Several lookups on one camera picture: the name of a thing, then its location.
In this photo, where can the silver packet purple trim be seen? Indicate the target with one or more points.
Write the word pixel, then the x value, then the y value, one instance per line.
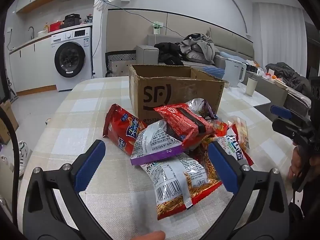
pixel 200 105
pixel 152 142

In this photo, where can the dark green jacket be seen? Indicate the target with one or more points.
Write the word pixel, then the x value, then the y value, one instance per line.
pixel 290 77

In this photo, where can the grey clothes pile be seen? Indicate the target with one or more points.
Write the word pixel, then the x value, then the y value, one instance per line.
pixel 200 45

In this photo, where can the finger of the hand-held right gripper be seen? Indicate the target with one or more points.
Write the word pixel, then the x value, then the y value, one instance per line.
pixel 281 111
pixel 283 127

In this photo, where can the white packet red trim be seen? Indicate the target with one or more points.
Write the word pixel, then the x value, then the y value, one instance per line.
pixel 231 150

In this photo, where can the red chips packet blue label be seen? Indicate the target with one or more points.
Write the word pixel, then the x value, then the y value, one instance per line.
pixel 117 127

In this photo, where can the red noodle packet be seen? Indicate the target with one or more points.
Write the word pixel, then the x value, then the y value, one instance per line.
pixel 185 120

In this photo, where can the green white wall charger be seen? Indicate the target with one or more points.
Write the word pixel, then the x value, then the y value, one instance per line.
pixel 157 28

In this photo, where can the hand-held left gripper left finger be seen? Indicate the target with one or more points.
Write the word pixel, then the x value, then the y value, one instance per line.
pixel 90 165

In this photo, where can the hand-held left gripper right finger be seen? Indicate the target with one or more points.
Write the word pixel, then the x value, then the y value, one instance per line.
pixel 222 165

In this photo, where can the white curtain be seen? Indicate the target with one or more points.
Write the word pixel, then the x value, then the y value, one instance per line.
pixel 282 35

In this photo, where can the light blue cloth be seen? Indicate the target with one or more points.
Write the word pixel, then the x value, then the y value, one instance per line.
pixel 232 56

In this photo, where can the red box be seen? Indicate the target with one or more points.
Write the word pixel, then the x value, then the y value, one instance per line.
pixel 55 26

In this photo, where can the person's right forearm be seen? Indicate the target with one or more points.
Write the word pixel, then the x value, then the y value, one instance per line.
pixel 305 212

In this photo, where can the clear packet of orange sticks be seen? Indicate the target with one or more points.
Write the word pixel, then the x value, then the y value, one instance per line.
pixel 175 180

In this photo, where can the person's right hand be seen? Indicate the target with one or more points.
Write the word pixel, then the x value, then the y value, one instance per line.
pixel 296 161

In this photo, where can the yellow soap bottle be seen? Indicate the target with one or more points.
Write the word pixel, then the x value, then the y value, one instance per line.
pixel 46 28

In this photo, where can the clear cracker packet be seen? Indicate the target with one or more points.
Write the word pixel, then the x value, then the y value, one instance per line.
pixel 240 130

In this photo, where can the person's left hand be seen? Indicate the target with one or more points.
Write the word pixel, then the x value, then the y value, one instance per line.
pixel 150 236

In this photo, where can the white bowl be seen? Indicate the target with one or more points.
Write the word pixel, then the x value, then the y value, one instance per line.
pixel 41 33

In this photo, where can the black jacket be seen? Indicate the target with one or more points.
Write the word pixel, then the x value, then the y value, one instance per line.
pixel 167 52

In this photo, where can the grey sofa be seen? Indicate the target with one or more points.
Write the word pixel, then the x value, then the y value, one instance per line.
pixel 232 45

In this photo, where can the oranges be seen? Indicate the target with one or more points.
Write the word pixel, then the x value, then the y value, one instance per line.
pixel 271 76

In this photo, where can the black patterned chair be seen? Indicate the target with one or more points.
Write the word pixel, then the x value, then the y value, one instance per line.
pixel 120 63

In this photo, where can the brown cardboard box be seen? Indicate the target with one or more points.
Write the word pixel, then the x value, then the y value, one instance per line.
pixel 160 90

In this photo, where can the grey low bench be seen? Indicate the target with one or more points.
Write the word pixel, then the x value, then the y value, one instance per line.
pixel 277 97

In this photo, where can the white electric kettle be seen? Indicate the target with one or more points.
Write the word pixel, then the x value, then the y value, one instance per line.
pixel 233 73

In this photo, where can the white kitchen base cabinet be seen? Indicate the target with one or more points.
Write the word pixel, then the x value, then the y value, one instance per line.
pixel 32 65

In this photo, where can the black pressure cooker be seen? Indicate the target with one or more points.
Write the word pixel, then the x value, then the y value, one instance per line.
pixel 71 21

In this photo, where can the cream cup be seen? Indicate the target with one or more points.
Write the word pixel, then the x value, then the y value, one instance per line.
pixel 251 87

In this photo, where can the white green sneaker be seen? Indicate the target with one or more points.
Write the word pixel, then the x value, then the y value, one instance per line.
pixel 23 155

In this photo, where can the small cardboard box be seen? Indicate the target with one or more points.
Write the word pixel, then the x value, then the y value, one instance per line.
pixel 7 125

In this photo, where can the beige slipper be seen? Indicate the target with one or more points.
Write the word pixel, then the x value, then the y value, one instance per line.
pixel 48 121

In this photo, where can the white washing machine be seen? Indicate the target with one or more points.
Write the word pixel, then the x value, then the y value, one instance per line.
pixel 70 60

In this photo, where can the kitchen faucet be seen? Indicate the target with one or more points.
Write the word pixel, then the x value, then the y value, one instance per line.
pixel 31 31

